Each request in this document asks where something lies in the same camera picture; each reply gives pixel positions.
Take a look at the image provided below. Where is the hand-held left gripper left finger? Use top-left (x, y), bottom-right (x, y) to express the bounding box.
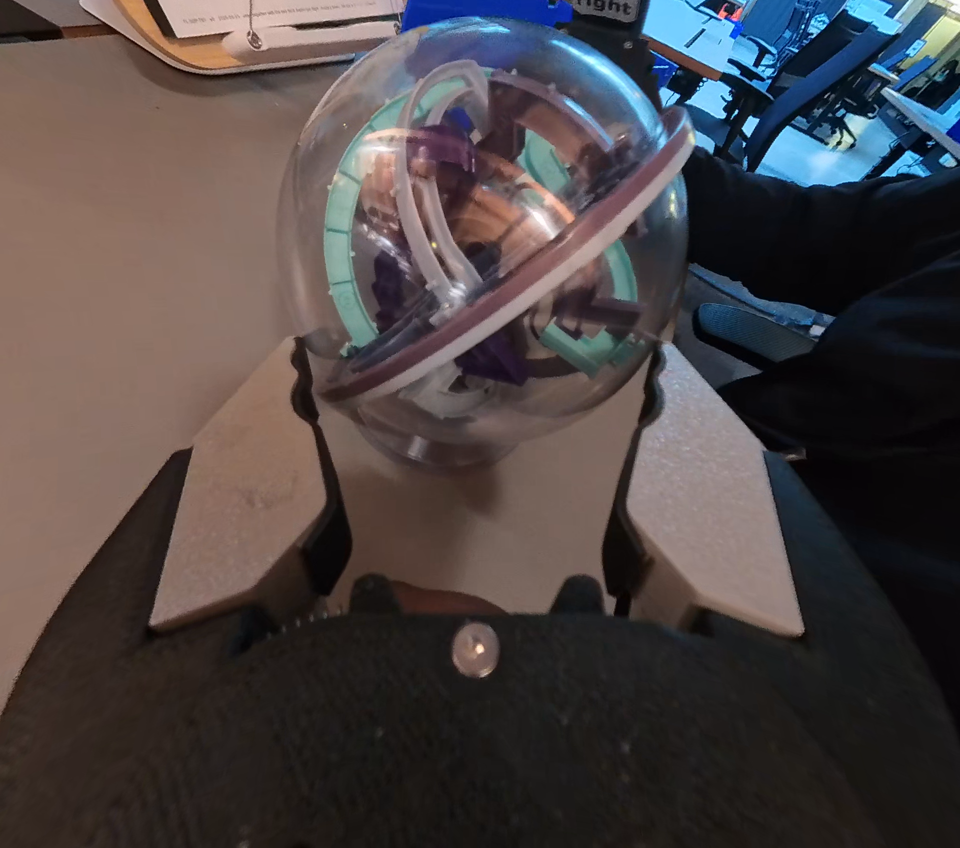
top-left (148, 338), bottom-right (354, 631)

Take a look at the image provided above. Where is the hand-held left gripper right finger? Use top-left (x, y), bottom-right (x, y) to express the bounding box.
top-left (602, 341), bottom-right (806, 639)

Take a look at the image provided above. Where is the clear ball stand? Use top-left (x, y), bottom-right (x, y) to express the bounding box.
top-left (358, 413), bottom-right (520, 468)

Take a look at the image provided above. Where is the clear plastic maze ball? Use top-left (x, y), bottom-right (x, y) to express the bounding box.
top-left (276, 17), bottom-right (691, 447)

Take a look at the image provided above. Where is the person's right forearm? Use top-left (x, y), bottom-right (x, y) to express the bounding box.
top-left (684, 146), bottom-right (960, 316)

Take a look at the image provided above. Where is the person's dark clothing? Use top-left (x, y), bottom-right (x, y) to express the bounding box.
top-left (720, 248), bottom-right (960, 639)

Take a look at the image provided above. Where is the dark blue office chair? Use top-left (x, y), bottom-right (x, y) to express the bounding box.
top-left (720, 8), bottom-right (901, 174)

